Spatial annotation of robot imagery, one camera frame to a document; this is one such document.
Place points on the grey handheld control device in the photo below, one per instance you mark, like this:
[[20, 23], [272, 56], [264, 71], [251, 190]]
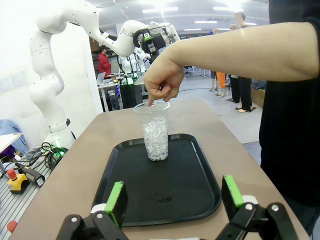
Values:
[[35, 177]]

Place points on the mannequin in orange trousers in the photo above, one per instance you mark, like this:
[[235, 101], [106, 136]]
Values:
[[221, 80]]

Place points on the figure in black trousers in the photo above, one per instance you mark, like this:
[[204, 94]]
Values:
[[234, 90], [246, 92]]

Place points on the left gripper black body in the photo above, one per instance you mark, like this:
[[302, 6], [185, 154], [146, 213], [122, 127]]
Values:
[[155, 43]]

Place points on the person's left forearm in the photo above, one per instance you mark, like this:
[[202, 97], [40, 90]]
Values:
[[237, 55]]

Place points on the small white table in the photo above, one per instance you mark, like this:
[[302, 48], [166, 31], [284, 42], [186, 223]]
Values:
[[7, 140]]

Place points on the person in red shirt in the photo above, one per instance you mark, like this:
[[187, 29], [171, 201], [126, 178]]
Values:
[[103, 62]]

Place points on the wooden crate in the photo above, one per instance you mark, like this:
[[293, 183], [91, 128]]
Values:
[[257, 97]]

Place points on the black office chair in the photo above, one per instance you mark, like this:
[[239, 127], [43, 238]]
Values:
[[188, 68]]

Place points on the clear cup with ice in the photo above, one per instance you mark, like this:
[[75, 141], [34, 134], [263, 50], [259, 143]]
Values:
[[156, 140]]

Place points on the blue cloth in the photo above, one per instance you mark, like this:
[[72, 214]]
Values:
[[10, 127]]

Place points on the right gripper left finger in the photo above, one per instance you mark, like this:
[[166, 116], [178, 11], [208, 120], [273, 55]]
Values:
[[117, 202]]

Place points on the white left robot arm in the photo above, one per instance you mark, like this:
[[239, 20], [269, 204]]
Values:
[[45, 100]]

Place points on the person in black shirt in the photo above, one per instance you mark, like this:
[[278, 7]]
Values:
[[287, 125]]

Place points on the black plastic tray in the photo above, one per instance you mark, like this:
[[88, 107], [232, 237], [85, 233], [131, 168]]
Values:
[[175, 175]]

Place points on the grey open laptop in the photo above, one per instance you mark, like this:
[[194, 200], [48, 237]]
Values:
[[100, 78]]

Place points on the yellow emergency stop box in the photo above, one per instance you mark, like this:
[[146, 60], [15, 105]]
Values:
[[17, 183]]

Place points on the person's left hand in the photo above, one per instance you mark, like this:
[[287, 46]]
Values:
[[162, 75]]

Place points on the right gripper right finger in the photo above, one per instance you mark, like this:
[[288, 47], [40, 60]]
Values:
[[231, 197]]

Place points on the black computer tower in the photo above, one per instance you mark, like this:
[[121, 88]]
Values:
[[128, 95]]

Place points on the slotted aluminium base plate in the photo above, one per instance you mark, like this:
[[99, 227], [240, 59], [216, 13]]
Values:
[[15, 207]]

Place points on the orange red round knob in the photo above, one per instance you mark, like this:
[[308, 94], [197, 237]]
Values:
[[12, 226]]

